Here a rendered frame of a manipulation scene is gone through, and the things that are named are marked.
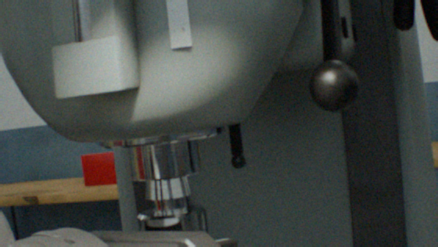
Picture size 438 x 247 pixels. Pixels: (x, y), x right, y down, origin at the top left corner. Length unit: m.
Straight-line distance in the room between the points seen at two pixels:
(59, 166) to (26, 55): 4.68
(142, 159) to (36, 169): 4.70
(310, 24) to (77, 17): 0.25
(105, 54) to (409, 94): 0.55
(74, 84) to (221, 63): 0.09
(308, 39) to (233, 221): 0.35
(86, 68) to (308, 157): 0.52
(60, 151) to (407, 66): 4.31
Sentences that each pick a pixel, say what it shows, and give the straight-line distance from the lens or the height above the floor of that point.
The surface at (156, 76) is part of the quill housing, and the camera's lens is 0.51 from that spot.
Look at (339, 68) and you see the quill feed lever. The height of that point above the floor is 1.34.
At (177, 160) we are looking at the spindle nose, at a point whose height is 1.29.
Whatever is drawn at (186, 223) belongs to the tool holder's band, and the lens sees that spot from 0.59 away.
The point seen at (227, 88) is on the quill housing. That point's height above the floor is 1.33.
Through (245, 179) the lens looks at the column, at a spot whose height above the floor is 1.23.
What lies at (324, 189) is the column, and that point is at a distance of 0.97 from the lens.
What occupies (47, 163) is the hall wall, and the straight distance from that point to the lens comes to 5.24.
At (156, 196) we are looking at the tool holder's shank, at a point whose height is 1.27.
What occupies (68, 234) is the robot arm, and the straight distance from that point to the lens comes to 0.51.
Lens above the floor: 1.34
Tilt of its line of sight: 3 degrees down
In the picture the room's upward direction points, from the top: 7 degrees counter-clockwise
